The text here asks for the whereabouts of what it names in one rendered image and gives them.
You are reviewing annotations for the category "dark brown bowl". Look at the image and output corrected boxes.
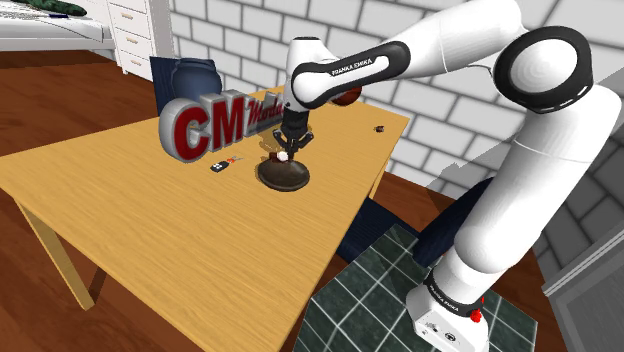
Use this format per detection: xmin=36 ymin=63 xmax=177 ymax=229
xmin=256 ymin=159 xmax=312 ymax=193

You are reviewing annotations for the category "green tiled robot stand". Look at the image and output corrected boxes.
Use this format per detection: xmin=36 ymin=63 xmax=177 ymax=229
xmin=292 ymin=223 xmax=540 ymax=352

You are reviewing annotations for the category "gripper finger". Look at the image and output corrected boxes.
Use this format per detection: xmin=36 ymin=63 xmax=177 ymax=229
xmin=272 ymin=128 xmax=295 ymax=160
xmin=291 ymin=130 xmax=316 ymax=161

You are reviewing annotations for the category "wooden table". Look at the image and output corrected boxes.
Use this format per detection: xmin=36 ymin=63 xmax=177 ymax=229
xmin=0 ymin=85 xmax=411 ymax=352

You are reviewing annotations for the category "red-brown round bowl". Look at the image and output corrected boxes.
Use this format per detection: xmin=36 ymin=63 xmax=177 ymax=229
xmin=328 ymin=85 xmax=363 ymax=107

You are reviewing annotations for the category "white chest of drawers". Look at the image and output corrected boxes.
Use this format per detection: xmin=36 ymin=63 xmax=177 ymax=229
xmin=104 ymin=0 xmax=175 ymax=82

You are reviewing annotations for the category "black key fob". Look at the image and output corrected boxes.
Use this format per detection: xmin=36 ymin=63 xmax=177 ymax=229
xmin=209 ymin=154 xmax=245 ymax=175

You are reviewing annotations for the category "grey cabinet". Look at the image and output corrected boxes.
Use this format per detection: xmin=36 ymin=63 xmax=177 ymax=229
xmin=541 ymin=218 xmax=624 ymax=352

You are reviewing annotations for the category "red and grey letter sign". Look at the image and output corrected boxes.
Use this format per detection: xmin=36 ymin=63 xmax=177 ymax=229
xmin=158 ymin=89 xmax=289 ymax=164

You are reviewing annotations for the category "white bed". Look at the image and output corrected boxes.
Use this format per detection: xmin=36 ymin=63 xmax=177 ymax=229
xmin=0 ymin=0 xmax=119 ymax=53

